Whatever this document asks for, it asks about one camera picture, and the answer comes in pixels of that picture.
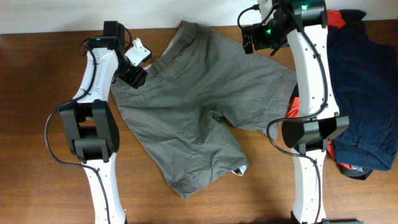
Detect grey cargo shorts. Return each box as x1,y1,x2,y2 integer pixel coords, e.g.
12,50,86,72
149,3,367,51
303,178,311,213
111,21,297,198

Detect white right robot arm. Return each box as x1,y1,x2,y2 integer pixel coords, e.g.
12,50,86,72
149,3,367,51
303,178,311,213
240,1,349,223

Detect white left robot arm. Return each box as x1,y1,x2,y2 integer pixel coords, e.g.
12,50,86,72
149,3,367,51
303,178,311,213
58,21,152,223

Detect red t-shirt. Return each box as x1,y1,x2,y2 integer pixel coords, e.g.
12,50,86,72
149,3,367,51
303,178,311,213
287,10,346,161

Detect navy blue garment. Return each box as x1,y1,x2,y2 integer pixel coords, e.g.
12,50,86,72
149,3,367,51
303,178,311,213
327,9,397,171

